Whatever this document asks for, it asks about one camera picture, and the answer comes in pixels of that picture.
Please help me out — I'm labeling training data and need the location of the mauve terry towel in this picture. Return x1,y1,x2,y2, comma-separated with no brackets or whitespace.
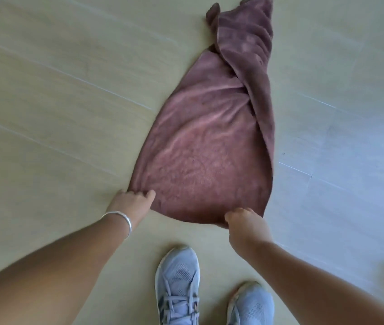
127,0,276,228

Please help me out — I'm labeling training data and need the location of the person's right hand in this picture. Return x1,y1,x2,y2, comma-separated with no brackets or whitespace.
225,208,274,256

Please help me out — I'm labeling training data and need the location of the person's grey sneaker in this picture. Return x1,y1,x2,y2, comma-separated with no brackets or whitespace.
226,281,275,325
155,246,201,325

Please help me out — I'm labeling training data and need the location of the person's left grey sneaker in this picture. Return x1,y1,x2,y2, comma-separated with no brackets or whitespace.
155,246,201,325

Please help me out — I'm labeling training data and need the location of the person's right forearm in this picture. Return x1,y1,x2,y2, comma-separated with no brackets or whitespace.
230,241,384,325

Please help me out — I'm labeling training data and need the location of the person's left hand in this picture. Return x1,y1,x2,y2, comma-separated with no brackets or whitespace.
107,189,156,228

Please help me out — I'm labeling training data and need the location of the person's right grey sneaker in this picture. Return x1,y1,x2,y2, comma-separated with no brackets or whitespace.
226,281,275,325

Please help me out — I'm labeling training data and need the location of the person's left forearm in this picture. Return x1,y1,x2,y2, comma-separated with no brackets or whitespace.
0,216,131,325

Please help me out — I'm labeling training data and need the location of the silver bangle bracelet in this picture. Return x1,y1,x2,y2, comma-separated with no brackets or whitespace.
101,211,133,240

